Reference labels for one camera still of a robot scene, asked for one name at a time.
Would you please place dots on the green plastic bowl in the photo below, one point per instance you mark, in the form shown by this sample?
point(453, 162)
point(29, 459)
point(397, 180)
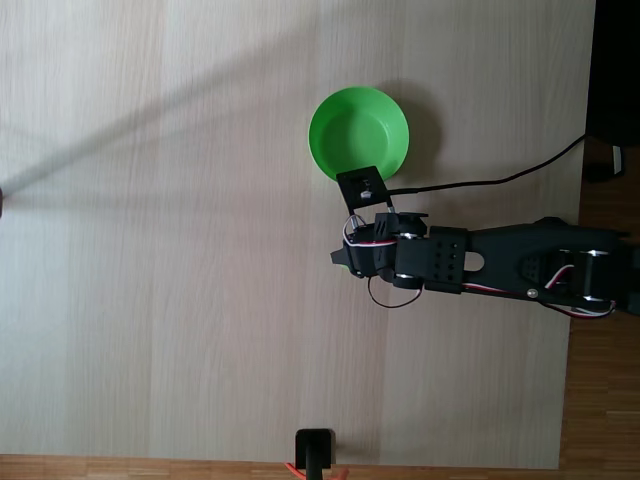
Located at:
point(357, 132)

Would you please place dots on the black table clamp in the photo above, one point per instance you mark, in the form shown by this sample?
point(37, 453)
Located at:
point(315, 447)

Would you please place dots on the white strip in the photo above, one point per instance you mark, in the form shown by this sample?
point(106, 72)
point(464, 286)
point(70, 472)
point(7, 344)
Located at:
point(618, 160)

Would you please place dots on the black furniture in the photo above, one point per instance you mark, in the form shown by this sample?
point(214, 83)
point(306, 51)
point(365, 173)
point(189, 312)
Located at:
point(615, 65)

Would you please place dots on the black gripper camera mount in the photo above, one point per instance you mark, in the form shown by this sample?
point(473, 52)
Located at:
point(362, 187)

